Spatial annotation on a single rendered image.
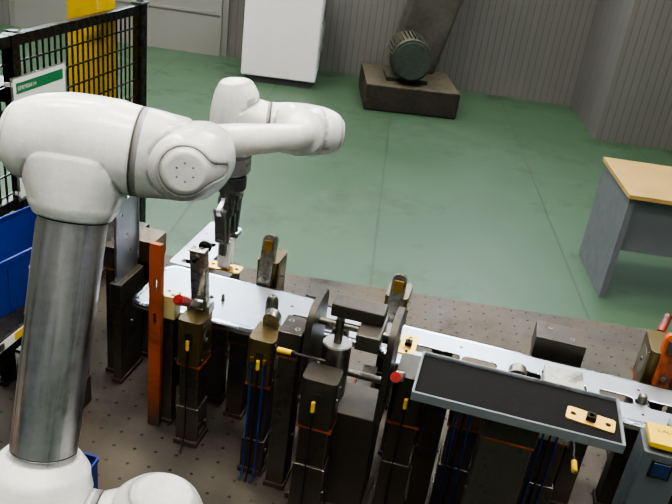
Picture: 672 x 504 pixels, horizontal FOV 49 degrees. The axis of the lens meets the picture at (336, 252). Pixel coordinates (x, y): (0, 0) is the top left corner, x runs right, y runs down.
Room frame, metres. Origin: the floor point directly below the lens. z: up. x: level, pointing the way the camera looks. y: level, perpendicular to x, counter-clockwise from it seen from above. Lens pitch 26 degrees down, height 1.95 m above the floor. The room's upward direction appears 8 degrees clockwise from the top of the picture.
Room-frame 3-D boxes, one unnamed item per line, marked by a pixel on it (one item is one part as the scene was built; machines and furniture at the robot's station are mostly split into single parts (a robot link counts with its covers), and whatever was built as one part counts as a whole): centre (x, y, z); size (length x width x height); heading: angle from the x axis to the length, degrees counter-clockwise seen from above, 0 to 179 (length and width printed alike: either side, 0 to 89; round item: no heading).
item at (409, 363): (1.26, -0.19, 0.89); 0.12 x 0.07 x 0.38; 169
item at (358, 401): (1.30, -0.06, 0.94); 0.18 x 0.13 x 0.49; 79
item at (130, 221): (1.63, 0.52, 1.17); 0.12 x 0.01 x 0.34; 169
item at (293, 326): (1.31, 0.06, 0.91); 0.07 x 0.05 x 0.42; 169
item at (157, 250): (1.44, 0.39, 0.95); 0.03 x 0.01 x 0.50; 79
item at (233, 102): (1.57, 0.25, 1.47); 0.13 x 0.11 x 0.16; 94
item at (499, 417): (1.11, -0.36, 1.16); 0.37 x 0.14 x 0.02; 79
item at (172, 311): (1.46, 0.36, 0.88); 0.04 x 0.04 x 0.37; 79
